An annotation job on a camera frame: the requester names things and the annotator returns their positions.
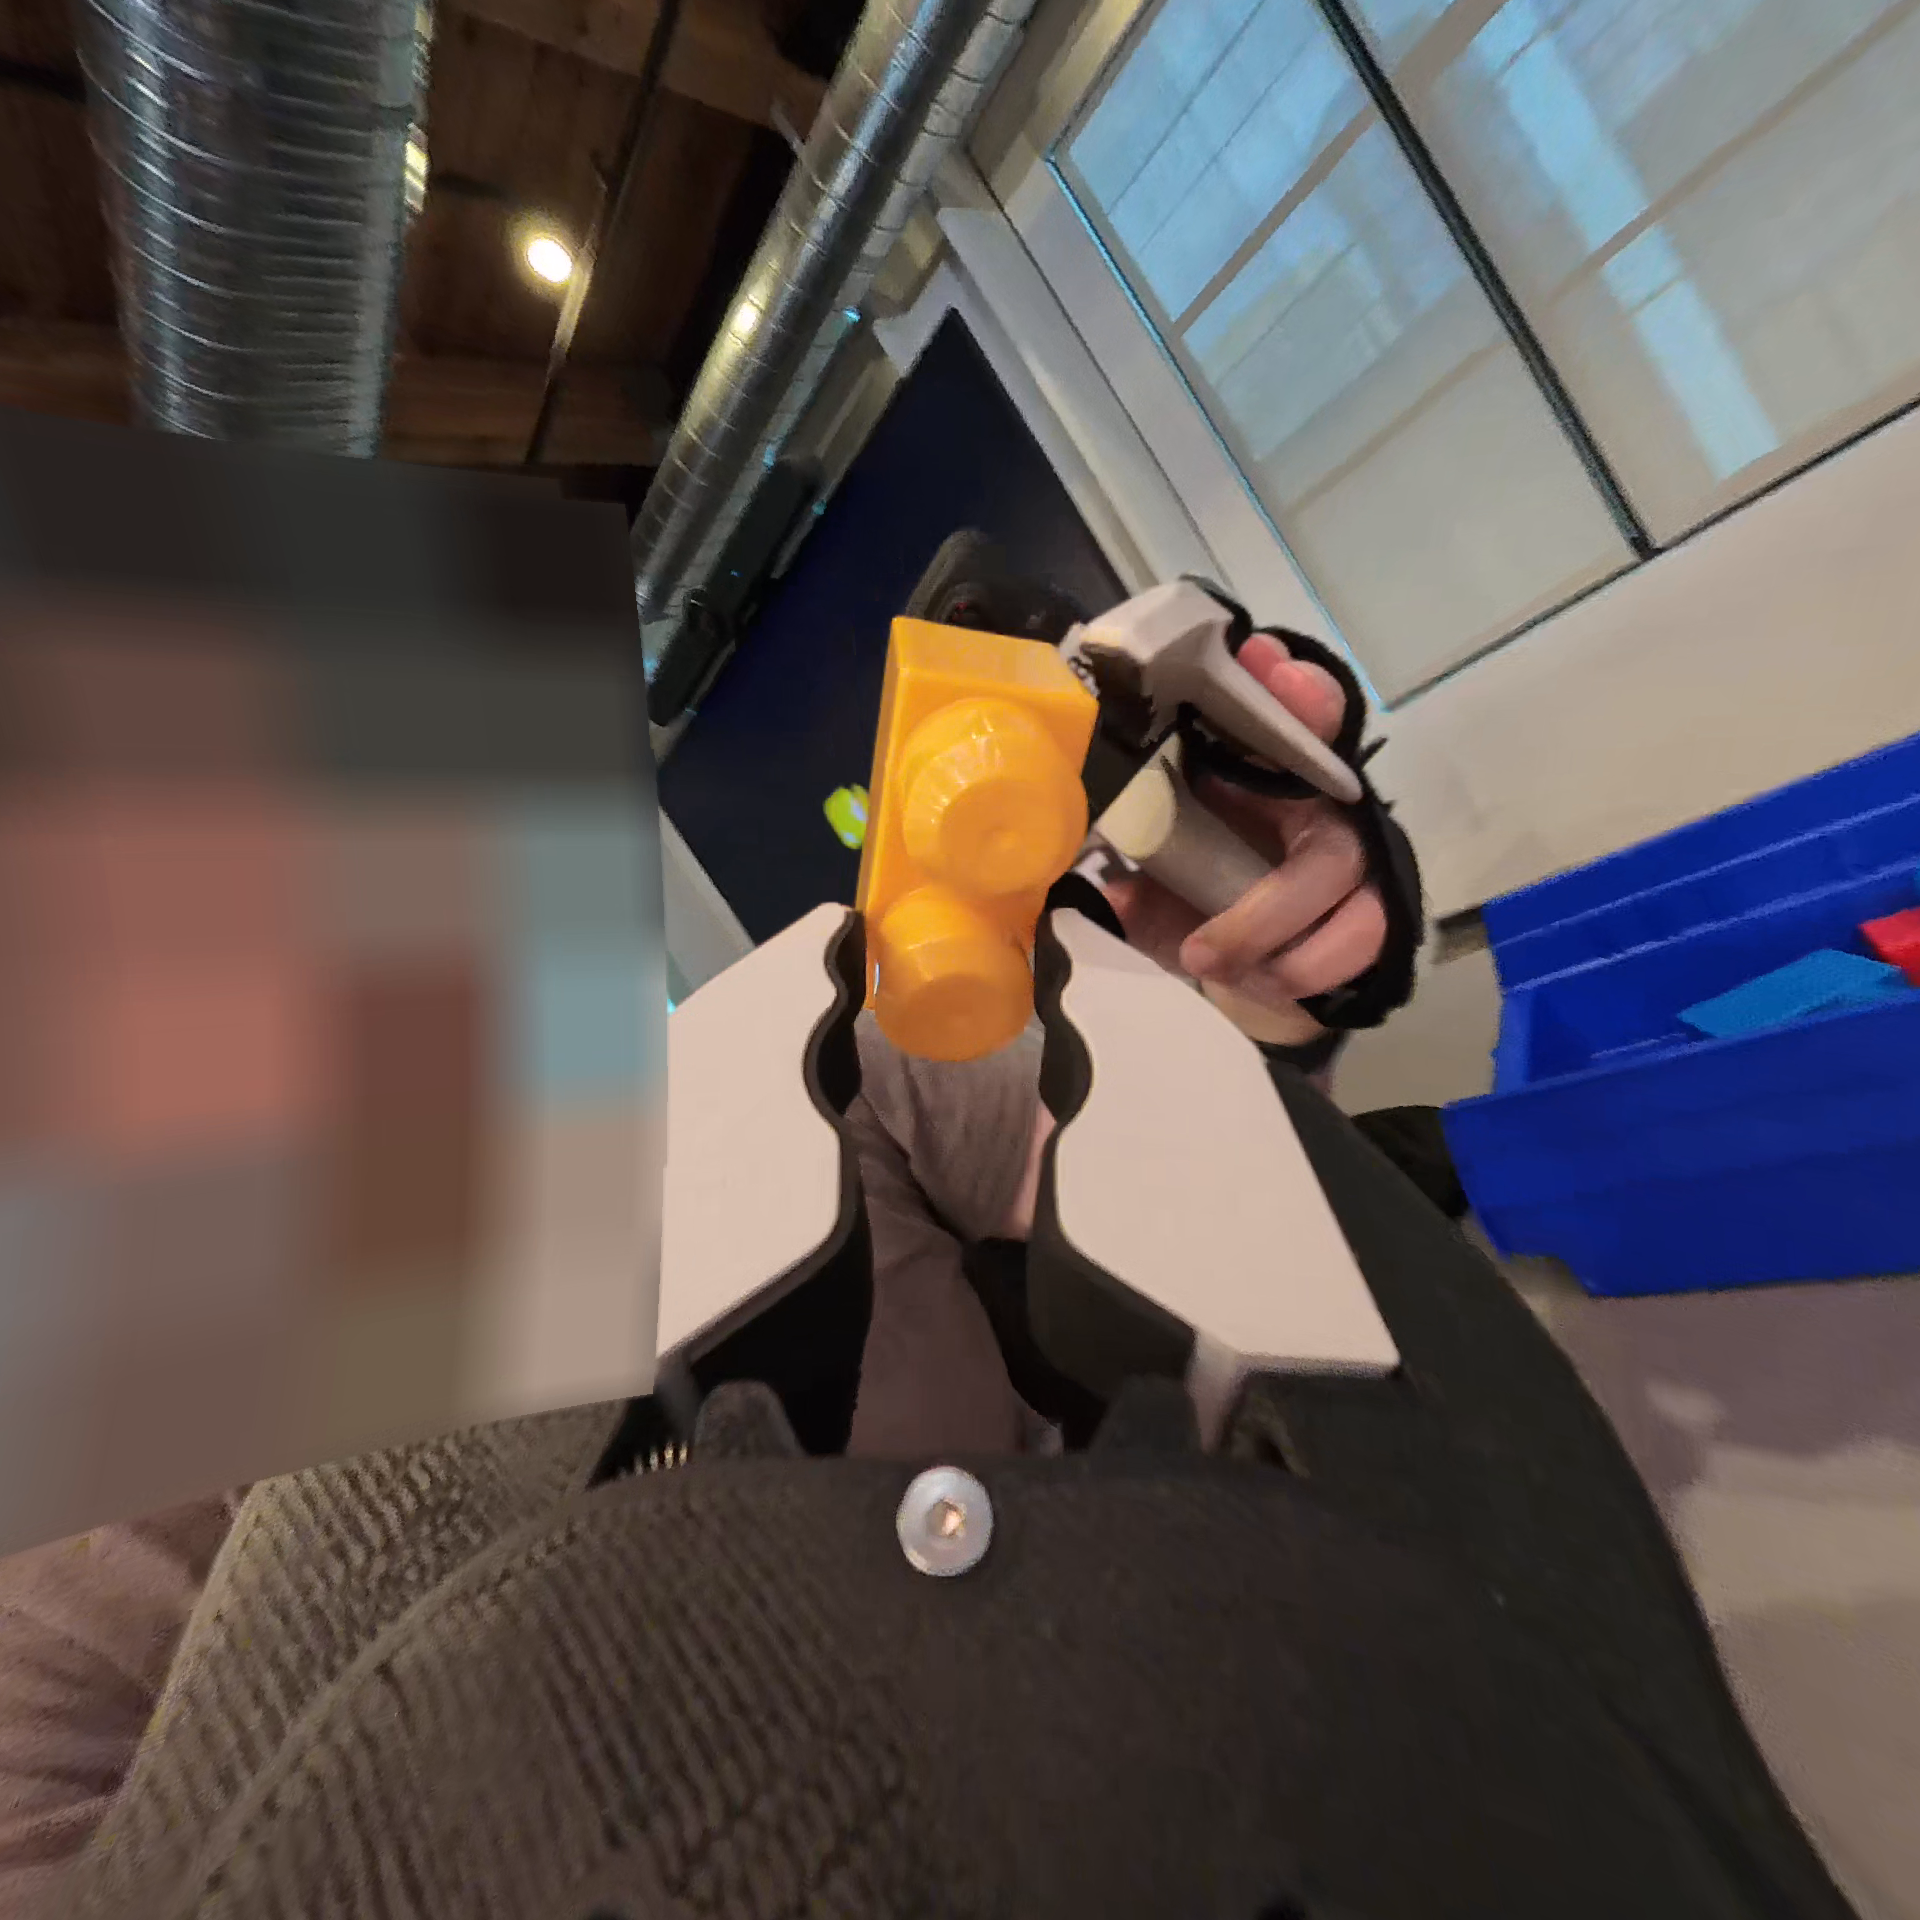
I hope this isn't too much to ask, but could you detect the person's left hand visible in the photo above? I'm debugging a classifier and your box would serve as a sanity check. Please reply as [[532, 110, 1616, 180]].
[[1110, 633, 1392, 1009]]

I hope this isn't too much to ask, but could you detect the large dark display screen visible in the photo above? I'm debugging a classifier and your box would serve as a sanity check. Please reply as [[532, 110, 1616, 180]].
[[651, 307, 1129, 909]]

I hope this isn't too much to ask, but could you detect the large paned window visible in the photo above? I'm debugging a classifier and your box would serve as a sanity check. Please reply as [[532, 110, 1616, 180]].
[[1049, 0, 1920, 706]]

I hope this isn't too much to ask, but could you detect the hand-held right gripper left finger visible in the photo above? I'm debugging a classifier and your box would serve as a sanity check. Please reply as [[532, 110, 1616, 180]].
[[660, 904, 876, 1413]]

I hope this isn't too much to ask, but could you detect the blue plastic bin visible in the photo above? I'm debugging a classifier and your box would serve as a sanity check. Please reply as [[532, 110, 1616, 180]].
[[1443, 737, 1920, 1298]]

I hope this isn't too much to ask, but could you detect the yellow two-stud toy block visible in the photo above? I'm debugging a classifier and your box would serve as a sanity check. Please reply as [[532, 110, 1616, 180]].
[[855, 614, 1099, 1066]]

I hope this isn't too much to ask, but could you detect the silver ventilation duct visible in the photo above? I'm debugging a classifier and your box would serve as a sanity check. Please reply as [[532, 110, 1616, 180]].
[[638, 0, 1037, 633], [76, 0, 437, 460]]

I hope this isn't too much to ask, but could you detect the pile of loose coloured blocks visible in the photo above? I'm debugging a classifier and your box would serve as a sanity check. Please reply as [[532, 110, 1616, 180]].
[[1678, 907, 1920, 1041]]

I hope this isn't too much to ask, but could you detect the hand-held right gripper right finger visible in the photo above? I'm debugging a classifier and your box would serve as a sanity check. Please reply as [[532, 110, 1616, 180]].
[[1023, 907, 1404, 1444]]

